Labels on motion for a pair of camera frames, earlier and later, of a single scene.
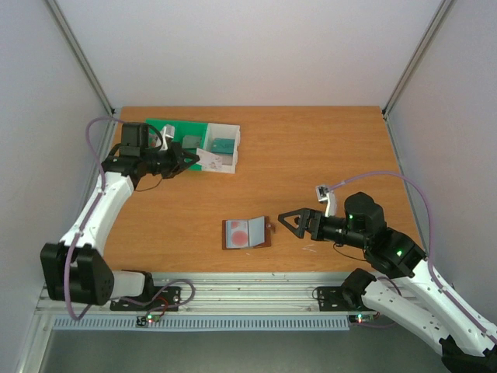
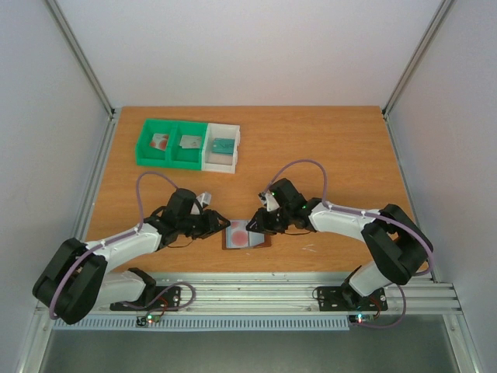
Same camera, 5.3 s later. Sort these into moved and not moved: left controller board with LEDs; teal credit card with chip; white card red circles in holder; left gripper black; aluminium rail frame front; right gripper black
Moved: left gripper black; right gripper black
Not moved: aluminium rail frame front; teal credit card with chip; left controller board with LEDs; white card red circles in holder
